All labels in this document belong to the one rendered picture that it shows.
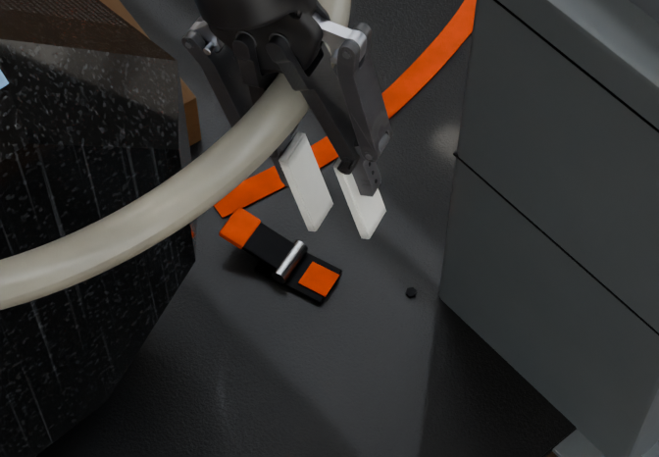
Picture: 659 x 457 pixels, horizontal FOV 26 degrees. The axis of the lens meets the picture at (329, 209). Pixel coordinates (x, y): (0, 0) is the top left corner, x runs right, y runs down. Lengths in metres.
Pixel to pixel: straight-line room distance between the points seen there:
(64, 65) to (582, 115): 0.60
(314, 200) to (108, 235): 0.19
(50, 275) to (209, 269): 1.43
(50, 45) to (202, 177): 0.79
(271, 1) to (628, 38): 0.78
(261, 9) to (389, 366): 1.40
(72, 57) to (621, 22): 0.62
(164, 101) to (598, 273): 0.59
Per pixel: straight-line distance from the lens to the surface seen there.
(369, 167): 0.96
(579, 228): 1.82
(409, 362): 2.22
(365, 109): 0.91
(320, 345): 2.23
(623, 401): 2.03
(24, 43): 1.62
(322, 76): 0.92
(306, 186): 1.00
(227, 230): 2.27
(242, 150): 0.90
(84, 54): 1.69
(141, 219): 0.88
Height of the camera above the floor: 1.98
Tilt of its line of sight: 57 degrees down
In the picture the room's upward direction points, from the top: straight up
